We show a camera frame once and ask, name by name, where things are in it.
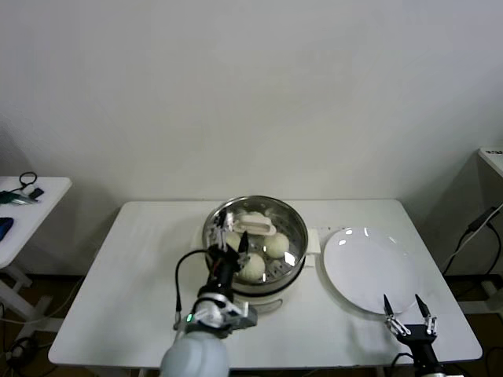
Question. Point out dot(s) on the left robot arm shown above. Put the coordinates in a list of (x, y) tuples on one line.
[(196, 353)]

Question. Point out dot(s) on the perforated steel steamer basket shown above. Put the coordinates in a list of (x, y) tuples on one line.
[(302, 251)]

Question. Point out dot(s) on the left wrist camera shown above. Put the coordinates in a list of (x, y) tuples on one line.
[(245, 316)]

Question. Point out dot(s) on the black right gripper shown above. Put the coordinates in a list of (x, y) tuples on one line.
[(418, 337)]

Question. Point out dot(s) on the white round plate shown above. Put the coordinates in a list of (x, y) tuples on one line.
[(369, 275)]

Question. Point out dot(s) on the white side table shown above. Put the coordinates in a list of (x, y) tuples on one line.
[(43, 220)]

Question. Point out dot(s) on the white cabinet with label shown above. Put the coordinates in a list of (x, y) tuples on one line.
[(493, 159)]

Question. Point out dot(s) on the small black device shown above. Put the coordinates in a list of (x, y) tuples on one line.
[(37, 192)]

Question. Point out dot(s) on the blue object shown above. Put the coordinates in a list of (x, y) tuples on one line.
[(4, 228)]

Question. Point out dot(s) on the white steamed baozi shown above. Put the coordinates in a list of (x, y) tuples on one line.
[(276, 245), (254, 214), (255, 269), (232, 240)]

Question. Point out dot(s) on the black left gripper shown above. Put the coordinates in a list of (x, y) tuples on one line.
[(225, 269)]

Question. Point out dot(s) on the white electric cooking pot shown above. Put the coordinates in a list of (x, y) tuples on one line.
[(271, 303)]

